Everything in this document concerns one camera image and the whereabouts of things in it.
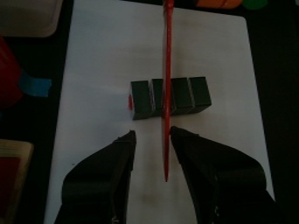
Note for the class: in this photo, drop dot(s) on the red plastic bowl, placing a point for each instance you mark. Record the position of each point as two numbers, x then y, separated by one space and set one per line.
8 75

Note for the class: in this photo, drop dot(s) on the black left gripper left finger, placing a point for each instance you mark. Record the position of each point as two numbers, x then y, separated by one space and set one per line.
101 180

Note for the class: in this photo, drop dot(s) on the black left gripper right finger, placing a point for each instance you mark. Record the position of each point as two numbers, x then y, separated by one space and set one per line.
226 186

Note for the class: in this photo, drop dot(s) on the pink rectangular plate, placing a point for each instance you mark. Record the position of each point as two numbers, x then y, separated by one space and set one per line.
27 17

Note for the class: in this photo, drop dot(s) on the wooden box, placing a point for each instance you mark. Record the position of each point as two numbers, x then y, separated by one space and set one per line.
14 180

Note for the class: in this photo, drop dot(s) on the red toy knife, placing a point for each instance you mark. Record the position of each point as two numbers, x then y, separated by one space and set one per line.
167 58

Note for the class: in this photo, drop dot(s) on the green toy food piece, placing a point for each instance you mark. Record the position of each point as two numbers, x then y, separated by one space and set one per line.
255 3

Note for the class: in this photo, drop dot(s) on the dark green sushi piece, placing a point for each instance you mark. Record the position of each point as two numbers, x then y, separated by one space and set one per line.
141 99
182 96
201 93
157 96

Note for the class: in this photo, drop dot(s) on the white cutting board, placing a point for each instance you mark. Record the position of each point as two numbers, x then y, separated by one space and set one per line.
109 58

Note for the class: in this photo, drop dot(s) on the orange toy food piece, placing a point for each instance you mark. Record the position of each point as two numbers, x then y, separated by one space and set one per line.
218 3

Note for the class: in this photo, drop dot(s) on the blue plastic utensil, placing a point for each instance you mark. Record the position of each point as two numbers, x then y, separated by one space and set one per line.
35 87

